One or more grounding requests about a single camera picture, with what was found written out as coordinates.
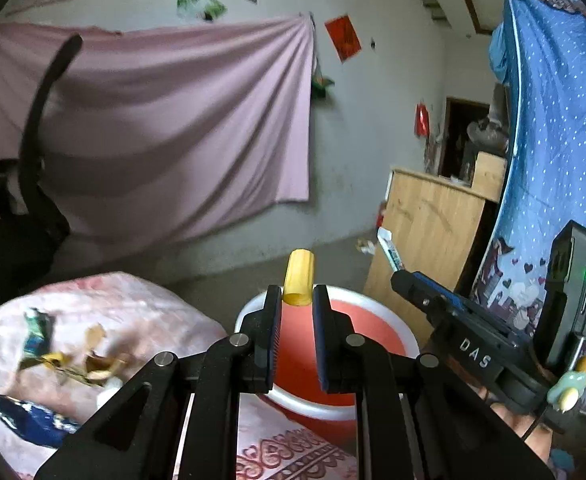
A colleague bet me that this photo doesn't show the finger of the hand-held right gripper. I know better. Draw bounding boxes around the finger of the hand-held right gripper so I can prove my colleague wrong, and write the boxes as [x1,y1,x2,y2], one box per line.
[391,270,461,328]
[415,271,518,341]

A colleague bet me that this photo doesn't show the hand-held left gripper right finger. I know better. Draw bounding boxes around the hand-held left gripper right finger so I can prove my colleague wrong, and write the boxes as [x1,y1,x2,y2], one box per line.
[313,284,556,480]

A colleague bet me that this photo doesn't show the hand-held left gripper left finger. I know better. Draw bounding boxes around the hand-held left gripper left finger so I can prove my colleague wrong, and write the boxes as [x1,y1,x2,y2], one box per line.
[35,285,284,480]

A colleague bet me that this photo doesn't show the red basin with white rim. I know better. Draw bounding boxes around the red basin with white rim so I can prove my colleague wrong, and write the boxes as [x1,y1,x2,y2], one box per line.
[234,285,421,448]

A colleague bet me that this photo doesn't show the white and blue wrapper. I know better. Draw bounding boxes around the white and blue wrapper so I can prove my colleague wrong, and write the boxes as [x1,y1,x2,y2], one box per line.
[377,227,404,274]

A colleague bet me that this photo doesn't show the yellow plastic cylinder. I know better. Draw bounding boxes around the yellow plastic cylinder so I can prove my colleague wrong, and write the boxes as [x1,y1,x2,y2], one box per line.
[282,248,316,308]

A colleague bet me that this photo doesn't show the person's right hand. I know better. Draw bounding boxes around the person's right hand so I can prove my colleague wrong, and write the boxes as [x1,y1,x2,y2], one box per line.
[465,380,554,461]

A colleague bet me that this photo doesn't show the large wooden board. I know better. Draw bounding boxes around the large wooden board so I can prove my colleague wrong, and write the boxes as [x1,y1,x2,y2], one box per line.
[363,167,498,347]

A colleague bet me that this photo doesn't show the green and yellow charm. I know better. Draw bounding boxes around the green and yellow charm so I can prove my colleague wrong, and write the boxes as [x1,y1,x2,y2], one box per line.
[547,354,586,414]

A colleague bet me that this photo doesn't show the small wooden board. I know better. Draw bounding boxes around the small wooden board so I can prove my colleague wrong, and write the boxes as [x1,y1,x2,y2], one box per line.
[472,152,508,204]

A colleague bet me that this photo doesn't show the pink patterned tablecloth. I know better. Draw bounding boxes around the pink patterned tablecloth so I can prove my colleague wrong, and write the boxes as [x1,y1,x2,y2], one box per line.
[0,271,364,480]

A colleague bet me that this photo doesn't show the blue dotted printed cloth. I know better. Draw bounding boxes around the blue dotted printed cloth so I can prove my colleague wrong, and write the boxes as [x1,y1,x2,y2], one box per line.
[470,0,586,361]

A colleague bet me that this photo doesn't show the large brown peel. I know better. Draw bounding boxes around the large brown peel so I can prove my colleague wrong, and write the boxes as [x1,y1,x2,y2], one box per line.
[84,350,136,384]

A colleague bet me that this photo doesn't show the white crumpled paper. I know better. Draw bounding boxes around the white crumpled paper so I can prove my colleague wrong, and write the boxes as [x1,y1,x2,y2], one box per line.
[95,377,124,411]

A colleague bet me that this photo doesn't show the small brown peel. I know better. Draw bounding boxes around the small brown peel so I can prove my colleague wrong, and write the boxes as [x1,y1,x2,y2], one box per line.
[84,324,108,356]

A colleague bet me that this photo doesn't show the pink hanging cloth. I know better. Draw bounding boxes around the pink hanging cloth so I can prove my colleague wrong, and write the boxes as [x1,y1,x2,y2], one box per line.
[0,14,316,252]

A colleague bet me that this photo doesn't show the green hanging ornament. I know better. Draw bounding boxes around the green hanging ornament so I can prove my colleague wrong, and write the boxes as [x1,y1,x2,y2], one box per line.
[313,57,335,104]

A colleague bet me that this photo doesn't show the green crumpled wrapper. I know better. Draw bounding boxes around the green crumpled wrapper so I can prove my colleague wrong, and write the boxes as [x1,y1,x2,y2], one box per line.
[20,308,54,372]

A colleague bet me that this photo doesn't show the dark blue snack packet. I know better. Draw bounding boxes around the dark blue snack packet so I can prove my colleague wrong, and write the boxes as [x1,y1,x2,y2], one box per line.
[0,392,82,449]

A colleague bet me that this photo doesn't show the black office chair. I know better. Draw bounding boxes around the black office chair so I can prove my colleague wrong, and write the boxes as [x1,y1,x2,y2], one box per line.
[0,34,84,306]

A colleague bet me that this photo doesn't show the red wall hanging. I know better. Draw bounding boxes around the red wall hanging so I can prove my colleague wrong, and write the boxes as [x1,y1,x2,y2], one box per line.
[414,102,432,139]

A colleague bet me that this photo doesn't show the red paper wall sheet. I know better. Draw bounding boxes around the red paper wall sheet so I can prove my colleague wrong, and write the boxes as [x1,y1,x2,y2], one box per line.
[324,14,362,64]

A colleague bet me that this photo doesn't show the green wall pictures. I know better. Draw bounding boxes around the green wall pictures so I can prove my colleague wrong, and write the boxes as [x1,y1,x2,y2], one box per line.
[177,0,228,23]

